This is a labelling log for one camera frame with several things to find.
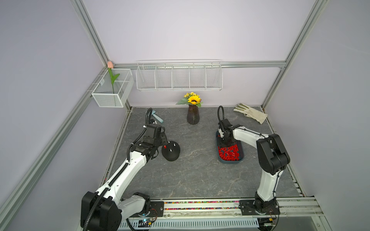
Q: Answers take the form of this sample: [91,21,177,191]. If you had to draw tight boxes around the black dome screw fixture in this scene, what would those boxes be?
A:
[161,141,181,162]

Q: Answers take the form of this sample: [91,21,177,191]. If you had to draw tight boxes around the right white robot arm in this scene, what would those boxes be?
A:
[216,119,290,214]

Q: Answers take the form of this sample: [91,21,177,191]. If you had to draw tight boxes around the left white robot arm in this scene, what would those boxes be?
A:
[81,124,168,231]

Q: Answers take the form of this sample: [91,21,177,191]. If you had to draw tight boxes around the pile of red sleeves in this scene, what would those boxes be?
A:
[218,144,241,161]

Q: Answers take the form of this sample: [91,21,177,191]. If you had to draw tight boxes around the teal plastic tray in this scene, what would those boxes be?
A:
[216,132,244,164]

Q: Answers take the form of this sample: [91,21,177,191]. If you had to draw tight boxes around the beige work glove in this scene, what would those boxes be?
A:
[234,103,268,124]

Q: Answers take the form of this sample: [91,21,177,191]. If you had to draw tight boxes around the dark ribbed vase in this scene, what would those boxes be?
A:
[187,105,200,125]

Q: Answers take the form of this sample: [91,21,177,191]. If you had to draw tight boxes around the yellow sunflower bouquet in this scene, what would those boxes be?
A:
[176,92,202,107]

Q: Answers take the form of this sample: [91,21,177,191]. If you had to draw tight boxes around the artificial pink tulip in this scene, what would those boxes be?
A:
[107,61,120,94]

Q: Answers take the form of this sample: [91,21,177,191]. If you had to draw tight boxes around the teal handled small tool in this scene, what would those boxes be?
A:
[152,110,164,123]

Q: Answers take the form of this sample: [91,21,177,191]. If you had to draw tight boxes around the white mesh wall basket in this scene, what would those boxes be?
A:
[92,68,135,108]

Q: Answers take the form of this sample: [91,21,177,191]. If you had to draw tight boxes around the white wire wall shelf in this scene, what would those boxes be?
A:
[136,59,223,91]

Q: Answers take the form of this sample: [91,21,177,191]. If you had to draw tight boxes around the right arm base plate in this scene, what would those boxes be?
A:
[239,198,280,216]

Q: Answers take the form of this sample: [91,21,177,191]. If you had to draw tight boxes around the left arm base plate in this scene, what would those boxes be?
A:
[130,201,164,218]

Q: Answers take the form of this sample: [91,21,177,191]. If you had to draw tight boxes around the left black corrugated cable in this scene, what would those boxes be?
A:
[82,187,109,231]

